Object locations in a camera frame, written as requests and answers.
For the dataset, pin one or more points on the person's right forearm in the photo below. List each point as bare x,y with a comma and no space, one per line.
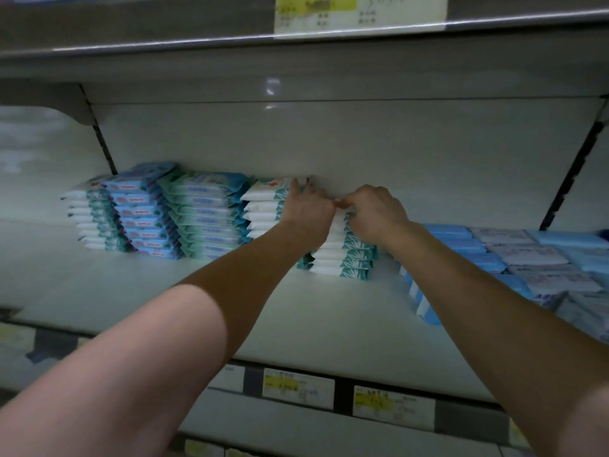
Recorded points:
523,328

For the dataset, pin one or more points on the row of blue white boxes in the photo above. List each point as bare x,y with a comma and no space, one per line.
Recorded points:
533,271

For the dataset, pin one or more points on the person's left forearm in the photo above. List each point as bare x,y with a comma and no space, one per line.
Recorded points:
133,357

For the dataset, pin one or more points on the stack of white green packets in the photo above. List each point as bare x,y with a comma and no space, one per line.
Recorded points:
95,219
343,260
262,204

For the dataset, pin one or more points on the white teal wipe packets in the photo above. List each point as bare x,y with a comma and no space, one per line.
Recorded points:
341,221

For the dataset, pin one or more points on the metal store shelving unit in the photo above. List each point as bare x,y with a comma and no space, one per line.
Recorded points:
428,147

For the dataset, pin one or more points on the person's right hand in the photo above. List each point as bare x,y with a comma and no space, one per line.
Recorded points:
376,216

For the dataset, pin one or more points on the stack of blue red packets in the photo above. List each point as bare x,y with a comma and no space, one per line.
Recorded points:
145,212

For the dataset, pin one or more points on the person's left hand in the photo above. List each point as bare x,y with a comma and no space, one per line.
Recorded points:
306,219

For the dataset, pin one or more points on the stack of blue green packets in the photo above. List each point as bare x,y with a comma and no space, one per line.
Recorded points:
209,214

